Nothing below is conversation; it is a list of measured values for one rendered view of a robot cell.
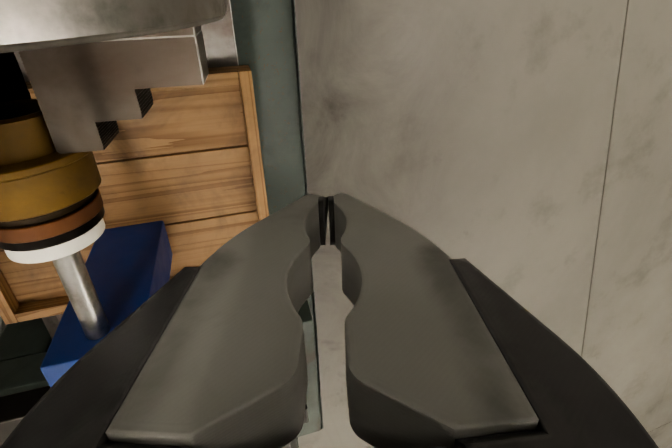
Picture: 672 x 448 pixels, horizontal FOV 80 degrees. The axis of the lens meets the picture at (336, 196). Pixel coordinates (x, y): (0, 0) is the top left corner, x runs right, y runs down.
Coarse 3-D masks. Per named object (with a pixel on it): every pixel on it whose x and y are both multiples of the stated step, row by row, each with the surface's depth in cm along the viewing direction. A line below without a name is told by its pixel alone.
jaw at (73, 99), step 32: (192, 32) 26; (32, 64) 25; (64, 64) 25; (96, 64) 26; (128, 64) 26; (160, 64) 26; (192, 64) 27; (64, 96) 26; (96, 96) 26; (128, 96) 27; (64, 128) 27; (96, 128) 27
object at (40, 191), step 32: (0, 128) 25; (32, 128) 26; (0, 160) 26; (32, 160) 27; (64, 160) 27; (0, 192) 26; (32, 192) 27; (64, 192) 28; (96, 192) 32; (0, 224) 28; (32, 224) 28; (64, 224) 29; (96, 224) 31
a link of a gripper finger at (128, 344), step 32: (160, 288) 9; (128, 320) 8; (160, 320) 8; (96, 352) 7; (128, 352) 7; (64, 384) 7; (96, 384) 7; (128, 384) 6; (32, 416) 6; (64, 416) 6; (96, 416) 6
